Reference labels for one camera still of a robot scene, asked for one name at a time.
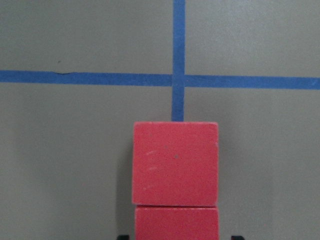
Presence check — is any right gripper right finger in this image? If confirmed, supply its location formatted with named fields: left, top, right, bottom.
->
left=231, top=235, right=244, bottom=240

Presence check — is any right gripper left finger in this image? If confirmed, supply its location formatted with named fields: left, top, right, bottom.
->
left=117, top=235, right=130, bottom=240

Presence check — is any red block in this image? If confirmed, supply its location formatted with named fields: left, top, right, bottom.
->
left=135, top=206, right=220, bottom=240

